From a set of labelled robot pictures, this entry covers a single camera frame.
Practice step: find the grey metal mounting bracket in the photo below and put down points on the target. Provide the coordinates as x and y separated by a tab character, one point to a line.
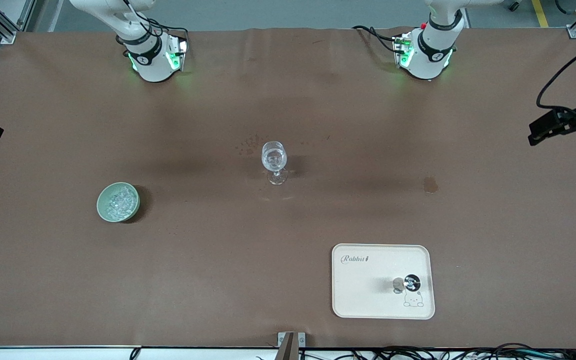
301	340

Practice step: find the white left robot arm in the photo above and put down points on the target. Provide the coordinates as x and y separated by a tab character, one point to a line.
433	55

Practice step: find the clear stemmed wine glass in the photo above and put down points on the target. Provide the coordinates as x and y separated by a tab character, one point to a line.
274	157

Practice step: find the green ceramic bowl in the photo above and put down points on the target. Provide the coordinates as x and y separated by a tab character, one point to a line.
102	210

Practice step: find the black caster wheel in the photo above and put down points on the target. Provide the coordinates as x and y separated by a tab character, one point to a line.
514	5

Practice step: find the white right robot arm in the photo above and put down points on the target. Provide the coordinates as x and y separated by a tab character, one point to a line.
153	65

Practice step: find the clear ice cubes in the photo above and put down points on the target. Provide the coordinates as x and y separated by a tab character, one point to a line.
120	202

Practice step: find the cream rabbit print tray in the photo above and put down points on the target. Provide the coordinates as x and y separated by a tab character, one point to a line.
368	290

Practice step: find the green lit base control box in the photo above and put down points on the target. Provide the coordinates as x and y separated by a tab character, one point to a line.
180	50

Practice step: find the brown table cover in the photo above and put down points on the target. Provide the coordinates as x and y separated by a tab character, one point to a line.
218	275

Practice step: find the silver metal jigger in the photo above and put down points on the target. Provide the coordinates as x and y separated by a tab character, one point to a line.
412	282

